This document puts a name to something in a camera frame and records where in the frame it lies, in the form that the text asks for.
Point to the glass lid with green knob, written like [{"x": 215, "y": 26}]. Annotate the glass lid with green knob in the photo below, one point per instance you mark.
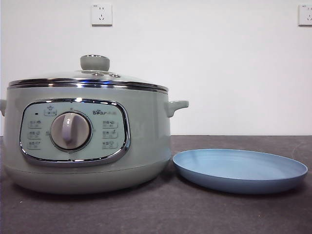
[{"x": 95, "y": 64}]

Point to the pale green electric steamer pot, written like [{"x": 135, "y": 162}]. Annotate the pale green electric steamer pot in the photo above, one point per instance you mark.
[{"x": 146, "y": 136}]

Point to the blue round plate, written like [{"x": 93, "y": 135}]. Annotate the blue round plate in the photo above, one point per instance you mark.
[{"x": 234, "y": 168}]

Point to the white wall socket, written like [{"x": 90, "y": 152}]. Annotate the white wall socket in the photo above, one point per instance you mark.
[
  {"x": 102, "y": 14},
  {"x": 306, "y": 15}
]

